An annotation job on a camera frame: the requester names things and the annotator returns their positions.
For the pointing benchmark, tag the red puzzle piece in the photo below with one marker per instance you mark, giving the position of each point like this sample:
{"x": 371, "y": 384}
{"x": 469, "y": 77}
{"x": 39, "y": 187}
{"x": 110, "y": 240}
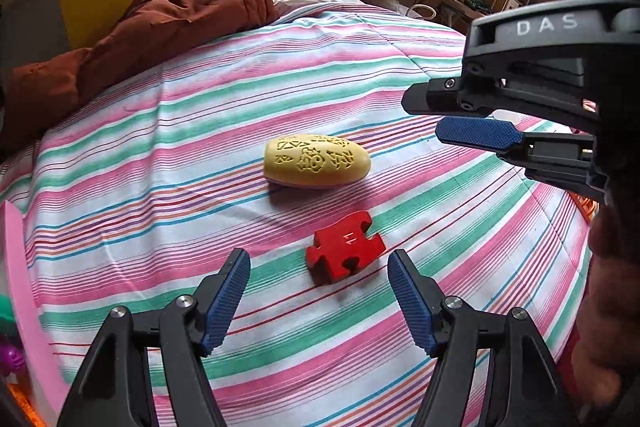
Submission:
{"x": 342, "y": 249}

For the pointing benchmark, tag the purple spiky ball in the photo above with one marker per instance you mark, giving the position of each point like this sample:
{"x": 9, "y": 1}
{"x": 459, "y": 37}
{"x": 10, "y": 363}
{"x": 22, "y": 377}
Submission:
{"x": 10, "y": 357}

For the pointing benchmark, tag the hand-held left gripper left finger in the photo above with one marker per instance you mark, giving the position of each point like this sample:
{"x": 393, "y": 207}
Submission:
{"x": 227, "y": 302}

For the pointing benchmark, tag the person's right hand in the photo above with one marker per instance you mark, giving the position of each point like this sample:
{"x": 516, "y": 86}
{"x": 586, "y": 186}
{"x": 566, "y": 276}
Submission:
{"x": 612, "y": 307}

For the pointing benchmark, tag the white tray with pink rim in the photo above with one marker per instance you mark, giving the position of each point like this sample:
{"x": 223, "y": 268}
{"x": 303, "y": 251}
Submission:
{"x": 25, "y": 307}

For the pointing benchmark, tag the orange building blocks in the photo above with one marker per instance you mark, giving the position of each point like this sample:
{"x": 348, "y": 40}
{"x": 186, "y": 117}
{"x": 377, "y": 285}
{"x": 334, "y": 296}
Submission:
{"x": 25, "y": 402}

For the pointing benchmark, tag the rust brown duvet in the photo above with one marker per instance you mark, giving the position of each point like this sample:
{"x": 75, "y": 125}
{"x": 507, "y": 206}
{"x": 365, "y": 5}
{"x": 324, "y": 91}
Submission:
{"x": 165, "y": 7}

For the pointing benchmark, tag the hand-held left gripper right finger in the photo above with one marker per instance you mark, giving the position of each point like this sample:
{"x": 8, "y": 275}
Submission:
{"x": 412, "y": 307}

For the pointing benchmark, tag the orange plastic rack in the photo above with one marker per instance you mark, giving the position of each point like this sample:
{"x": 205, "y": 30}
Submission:
{"x": 586, "y": 208}

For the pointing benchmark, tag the striped blanket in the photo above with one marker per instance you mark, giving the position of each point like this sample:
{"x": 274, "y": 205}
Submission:
{"x": 200, "y": 157}

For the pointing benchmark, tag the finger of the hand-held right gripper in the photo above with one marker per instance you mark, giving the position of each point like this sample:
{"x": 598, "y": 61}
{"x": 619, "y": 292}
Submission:
{"x": 480, "y": 134}
{"x": 440, "y": 97}

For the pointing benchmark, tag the yellow engraved oval stone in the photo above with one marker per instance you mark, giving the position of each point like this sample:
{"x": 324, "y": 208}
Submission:
{"x": 315, "y": 159}

